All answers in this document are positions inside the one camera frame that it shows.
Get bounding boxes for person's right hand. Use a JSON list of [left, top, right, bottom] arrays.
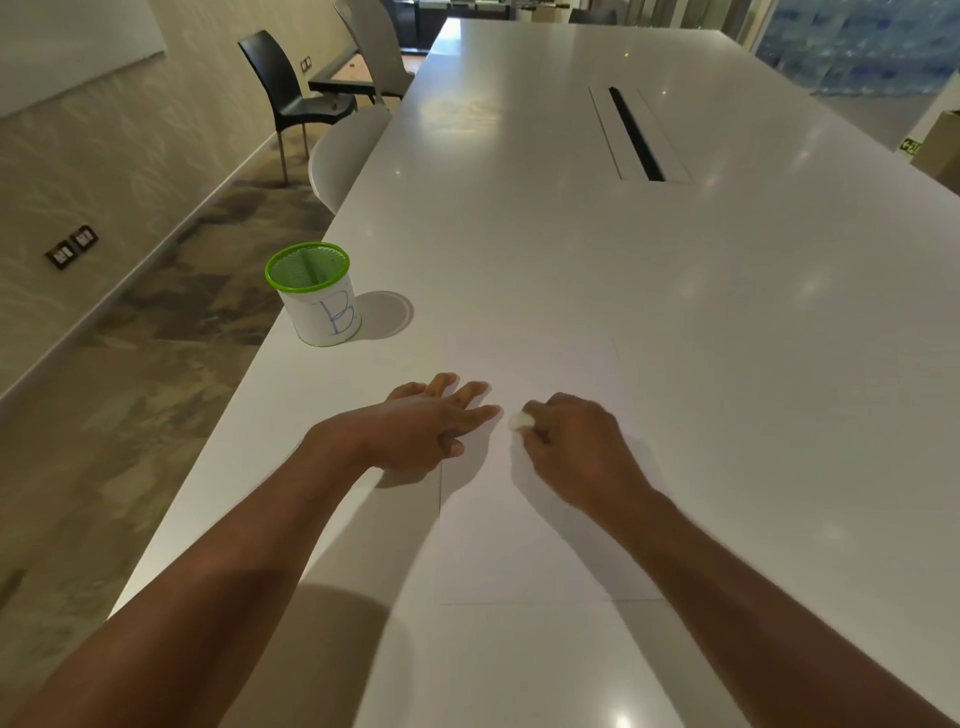
[[520, 392, 656, 523]]

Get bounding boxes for person's left hand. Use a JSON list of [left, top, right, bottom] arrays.
[[352, 372, 503, 476]]

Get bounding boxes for white paper sheet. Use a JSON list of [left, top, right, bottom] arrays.
[[437, 337, 666, 606]]

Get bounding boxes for person's right forearm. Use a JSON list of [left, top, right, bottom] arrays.
[[592, 486, 960, 728]]

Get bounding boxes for person's left forearm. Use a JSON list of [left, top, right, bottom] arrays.
[[0, 411, 378, 728]]

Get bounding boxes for green mesh pen cup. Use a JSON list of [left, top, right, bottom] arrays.
[[264, 241, 363, 348]]

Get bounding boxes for white round-backed chair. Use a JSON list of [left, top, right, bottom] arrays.
[[308, 107, 393, 217]]

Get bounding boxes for black plastic chair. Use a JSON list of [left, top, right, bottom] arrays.
[[237, 30, 359, 186]]

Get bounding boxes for small wooden-top side table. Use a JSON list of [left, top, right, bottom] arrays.
[[308, 46, 378, 100]]

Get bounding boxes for grey plastic chair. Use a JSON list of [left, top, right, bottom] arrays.
[[333, 0, 416, 103]]

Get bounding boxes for brown cardboard box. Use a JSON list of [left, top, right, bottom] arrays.
[[909, 109, 960, 195]]

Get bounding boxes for stack of water bottle packs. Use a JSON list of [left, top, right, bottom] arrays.
[[753, 0, 960, 97]]

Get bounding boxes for table cable slot cover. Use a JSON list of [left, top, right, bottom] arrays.
[[588, 84, 694, 183]]

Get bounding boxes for white wall board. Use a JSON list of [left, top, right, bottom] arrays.
[[0, 0, 168, 120]]

